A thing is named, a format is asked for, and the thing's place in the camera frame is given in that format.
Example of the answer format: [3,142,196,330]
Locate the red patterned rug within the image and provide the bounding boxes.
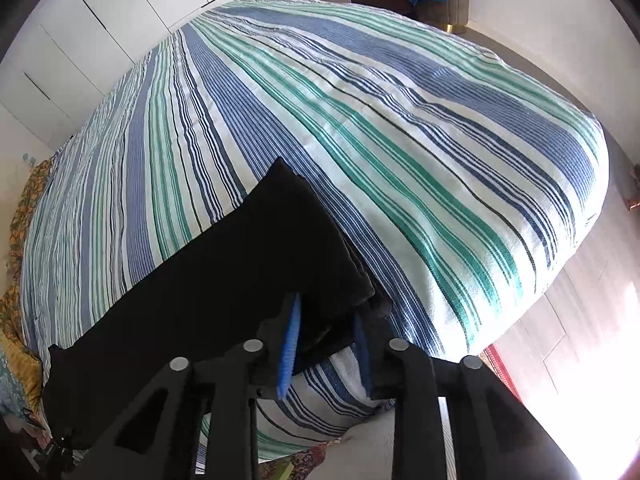
[480,344,521,400]

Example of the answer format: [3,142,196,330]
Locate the striped blue green bedsheet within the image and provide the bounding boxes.
[19,0,611,463]

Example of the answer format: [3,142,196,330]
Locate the orange floral blanket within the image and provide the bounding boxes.
[1,158,53,416]

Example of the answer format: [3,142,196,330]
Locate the black pants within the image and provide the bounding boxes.
[43,159,392,450]

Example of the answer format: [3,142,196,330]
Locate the white wardrobe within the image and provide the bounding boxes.
[1,0,233,150]

